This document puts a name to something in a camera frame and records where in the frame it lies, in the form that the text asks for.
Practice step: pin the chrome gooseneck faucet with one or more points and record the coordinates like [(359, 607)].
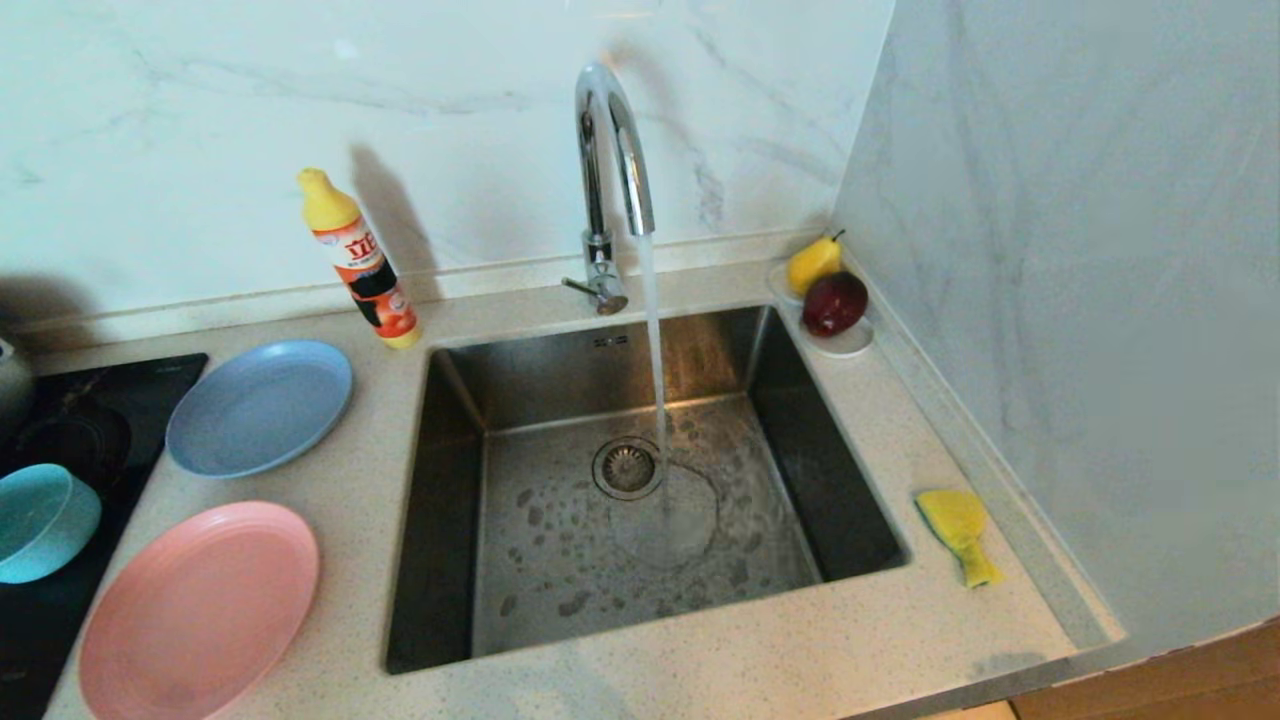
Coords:
[(597, 200)]

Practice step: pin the yellow-capped orange dish soap bottle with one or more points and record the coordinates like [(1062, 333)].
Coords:
[(365, 270)]

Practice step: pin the yellow green sponge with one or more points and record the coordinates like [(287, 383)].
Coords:
[(955, 520)]

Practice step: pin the teal plastic bowl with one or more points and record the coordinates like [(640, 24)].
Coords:
[(40, 525)]

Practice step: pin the stainless steel sink basin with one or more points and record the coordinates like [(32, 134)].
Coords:
[(540, 600)]

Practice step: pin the small white saucer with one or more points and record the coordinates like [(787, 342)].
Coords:
[(778, 283), (845, 345)]

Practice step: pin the yellow pear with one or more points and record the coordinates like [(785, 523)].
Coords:
[(812, 264)]

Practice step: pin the dark red apple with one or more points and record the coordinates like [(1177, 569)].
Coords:
[(835, 303)]

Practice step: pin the blue plastic plate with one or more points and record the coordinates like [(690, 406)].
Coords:
[(255, 410)]

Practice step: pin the black induction cooktop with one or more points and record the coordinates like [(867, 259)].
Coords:
[(150, 390)]

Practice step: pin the pink plastic plate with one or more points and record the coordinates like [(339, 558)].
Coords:
[(195, 615)]

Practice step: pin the wooden cabinet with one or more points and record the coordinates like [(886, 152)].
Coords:
[(1180, 680)]

